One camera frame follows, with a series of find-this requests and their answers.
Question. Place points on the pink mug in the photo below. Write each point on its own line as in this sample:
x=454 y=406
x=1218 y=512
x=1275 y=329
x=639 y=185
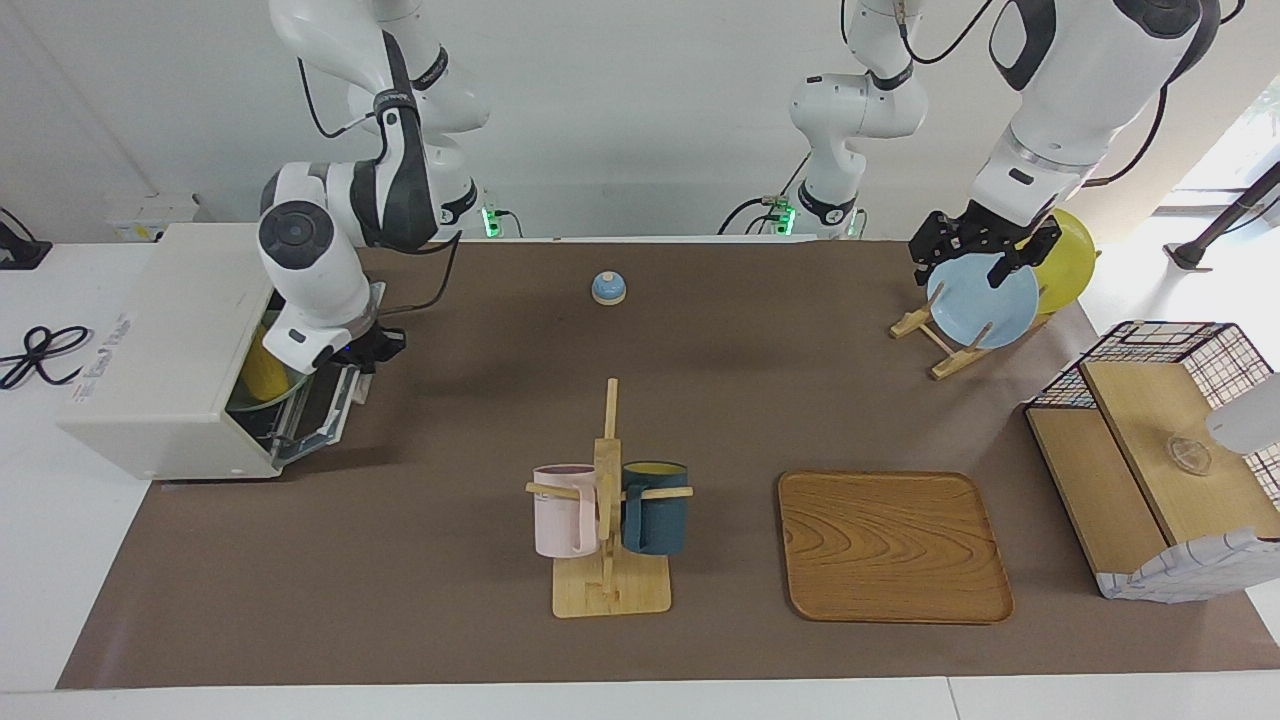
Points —
x=560 y=520

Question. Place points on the brown table mat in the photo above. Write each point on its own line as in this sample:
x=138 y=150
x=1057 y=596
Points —
x=400 y=600

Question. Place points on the dark teal mug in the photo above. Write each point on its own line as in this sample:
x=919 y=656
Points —
x=655 y=520

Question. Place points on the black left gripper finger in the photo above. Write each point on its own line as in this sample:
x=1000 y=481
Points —
x=1025 y=258
x=930 y=255

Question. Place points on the yellow plate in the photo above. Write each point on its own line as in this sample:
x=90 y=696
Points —
x=1075 y=275

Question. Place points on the white toaster oven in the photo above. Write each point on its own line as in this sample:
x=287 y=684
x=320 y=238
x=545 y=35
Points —
x=150 y=380

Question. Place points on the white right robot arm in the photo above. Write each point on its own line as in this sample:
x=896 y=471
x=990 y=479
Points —
x=310 y=260

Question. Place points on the brown wooden tray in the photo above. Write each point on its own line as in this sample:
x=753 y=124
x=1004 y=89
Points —
x=890 y=550

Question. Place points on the mint green plate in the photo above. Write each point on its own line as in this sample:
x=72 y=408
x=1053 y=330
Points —
x=250 y=405

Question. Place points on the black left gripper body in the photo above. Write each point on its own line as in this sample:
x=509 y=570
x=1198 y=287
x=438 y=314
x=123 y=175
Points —
x=990 y=232

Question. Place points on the glass oven door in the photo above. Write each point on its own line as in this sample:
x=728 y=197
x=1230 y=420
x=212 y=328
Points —
x=320 y=420

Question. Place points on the white wall socket box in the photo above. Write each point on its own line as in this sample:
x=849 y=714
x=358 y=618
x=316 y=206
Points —
x=150 y=215

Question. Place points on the light blue plate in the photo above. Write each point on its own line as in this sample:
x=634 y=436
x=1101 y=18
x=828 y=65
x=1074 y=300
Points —
x=985 y=312

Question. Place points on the white rounded object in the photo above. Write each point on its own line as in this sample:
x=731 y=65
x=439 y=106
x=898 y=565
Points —
x=1250 y=420

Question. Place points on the small blue knobbed lid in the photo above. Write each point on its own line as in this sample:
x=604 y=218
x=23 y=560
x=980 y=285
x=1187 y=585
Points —
x=608 y=290

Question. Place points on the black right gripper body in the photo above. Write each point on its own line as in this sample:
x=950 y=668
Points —
x=372 y=350

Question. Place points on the wooden basket board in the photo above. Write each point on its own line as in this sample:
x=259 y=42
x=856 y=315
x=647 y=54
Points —
x=1150 y=410
x=1090 y=480

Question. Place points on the wooden mug rack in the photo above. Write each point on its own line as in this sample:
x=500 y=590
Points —
x=610 y=595

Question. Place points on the small clear glass item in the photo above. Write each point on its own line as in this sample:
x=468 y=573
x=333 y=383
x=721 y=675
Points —
x=1188 y=455

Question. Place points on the black stand leg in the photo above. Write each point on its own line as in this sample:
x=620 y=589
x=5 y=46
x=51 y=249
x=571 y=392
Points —
x=1225 y=220

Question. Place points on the yellow corn cob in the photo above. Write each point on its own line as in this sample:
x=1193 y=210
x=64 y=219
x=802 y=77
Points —
x=265 y=370

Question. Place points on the wooden plate rack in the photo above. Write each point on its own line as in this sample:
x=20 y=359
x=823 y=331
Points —
x=955 y=365

